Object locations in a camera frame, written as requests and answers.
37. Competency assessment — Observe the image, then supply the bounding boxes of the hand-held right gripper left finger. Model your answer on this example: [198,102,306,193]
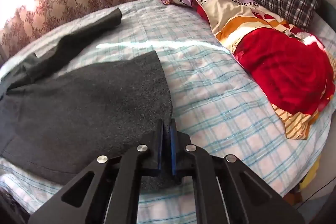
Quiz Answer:
[28,119,164,224]

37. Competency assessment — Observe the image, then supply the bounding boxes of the yellow cloth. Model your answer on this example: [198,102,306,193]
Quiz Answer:
[297,156,322,195]

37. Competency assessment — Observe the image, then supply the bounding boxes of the dark grey pants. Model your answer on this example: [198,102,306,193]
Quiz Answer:
[0,7,195,191]

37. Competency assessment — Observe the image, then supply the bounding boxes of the colourful red quilt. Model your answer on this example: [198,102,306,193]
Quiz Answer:
[160,0,336,140]

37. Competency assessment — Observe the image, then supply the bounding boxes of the plaid bed sheet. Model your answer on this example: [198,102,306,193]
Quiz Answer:
[0,0,336,224]

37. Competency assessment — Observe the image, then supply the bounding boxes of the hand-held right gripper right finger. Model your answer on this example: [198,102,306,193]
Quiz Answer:
[169,119,306,224]

